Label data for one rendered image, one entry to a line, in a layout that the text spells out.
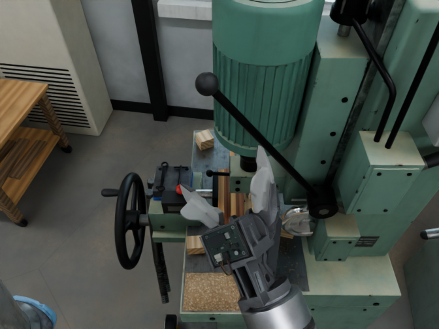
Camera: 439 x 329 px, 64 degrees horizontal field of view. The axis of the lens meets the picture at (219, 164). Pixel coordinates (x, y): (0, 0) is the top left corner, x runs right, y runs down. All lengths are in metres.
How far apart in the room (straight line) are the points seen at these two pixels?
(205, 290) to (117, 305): 1.08
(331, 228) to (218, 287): 0.29
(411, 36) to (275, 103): 0.22
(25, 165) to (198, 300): 1.63
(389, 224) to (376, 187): 0.31
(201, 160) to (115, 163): 1.32
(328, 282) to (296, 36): 0.69
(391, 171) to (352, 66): 0.18
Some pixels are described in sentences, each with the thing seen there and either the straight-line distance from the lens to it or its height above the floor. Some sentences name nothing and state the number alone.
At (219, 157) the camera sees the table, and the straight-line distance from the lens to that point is 1.11.
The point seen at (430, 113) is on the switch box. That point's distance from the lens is 0.68.
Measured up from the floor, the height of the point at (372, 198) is 1.21.
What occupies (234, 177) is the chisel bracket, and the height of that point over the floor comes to 1.07.
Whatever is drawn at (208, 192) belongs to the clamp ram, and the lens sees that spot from 0.95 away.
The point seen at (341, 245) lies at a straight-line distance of 0.82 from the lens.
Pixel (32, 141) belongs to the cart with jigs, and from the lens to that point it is 2.44.
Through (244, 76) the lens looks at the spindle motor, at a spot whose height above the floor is 1.39.
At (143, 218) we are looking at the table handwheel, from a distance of 1.09.
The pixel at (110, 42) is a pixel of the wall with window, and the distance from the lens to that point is 2.41.
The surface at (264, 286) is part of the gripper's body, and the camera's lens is 0.50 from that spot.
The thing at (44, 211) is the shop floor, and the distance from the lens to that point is 2.30.
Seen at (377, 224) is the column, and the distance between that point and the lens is 0.96.
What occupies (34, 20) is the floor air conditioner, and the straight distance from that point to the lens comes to 2.17.
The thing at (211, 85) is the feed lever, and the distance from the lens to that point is 0.51.
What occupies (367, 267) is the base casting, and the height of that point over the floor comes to 0.80.
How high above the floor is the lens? 1.74
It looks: 50 degrees down
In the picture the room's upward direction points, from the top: straight up
